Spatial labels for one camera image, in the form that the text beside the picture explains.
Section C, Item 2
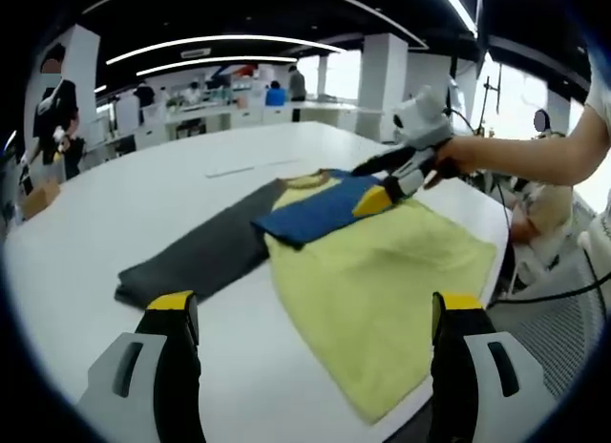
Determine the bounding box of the white counter desk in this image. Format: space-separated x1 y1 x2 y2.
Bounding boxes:
114 98 383 148

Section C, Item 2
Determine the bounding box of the yellow blue grey garment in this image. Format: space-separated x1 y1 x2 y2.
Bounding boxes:
114 167 498 425

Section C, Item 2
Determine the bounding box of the white printed shirt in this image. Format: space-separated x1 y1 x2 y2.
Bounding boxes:
584 46 611 143

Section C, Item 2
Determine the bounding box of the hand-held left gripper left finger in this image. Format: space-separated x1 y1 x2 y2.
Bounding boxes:
75 290 206 443

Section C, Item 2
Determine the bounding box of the cardboard box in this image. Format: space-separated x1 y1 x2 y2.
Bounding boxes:
21 179 62 220

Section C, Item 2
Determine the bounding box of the long ceiling light strip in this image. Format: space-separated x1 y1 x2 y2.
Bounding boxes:
105 34 348 65
136 55 297 76

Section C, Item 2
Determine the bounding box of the person's right hand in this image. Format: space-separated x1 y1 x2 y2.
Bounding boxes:
422 136 482 191

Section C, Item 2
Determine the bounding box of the white mesh chair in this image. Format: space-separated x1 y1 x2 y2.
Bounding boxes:
486 251 611 401

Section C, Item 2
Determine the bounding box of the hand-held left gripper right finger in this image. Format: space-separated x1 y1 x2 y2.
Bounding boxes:
428 291 558 443

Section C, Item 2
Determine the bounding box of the operator's arm with bracelet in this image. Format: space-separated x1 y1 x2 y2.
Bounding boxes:
495 179 611 306

